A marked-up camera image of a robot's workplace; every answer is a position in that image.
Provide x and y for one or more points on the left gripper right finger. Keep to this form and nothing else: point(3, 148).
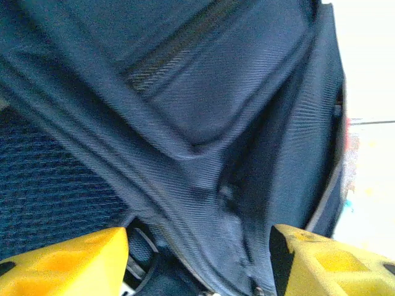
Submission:
point(339, 268)

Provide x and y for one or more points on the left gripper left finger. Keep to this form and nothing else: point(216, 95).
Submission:
point(61, 268)

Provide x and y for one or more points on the navy blue backpack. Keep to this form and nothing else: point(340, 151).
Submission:
point(154, 108)

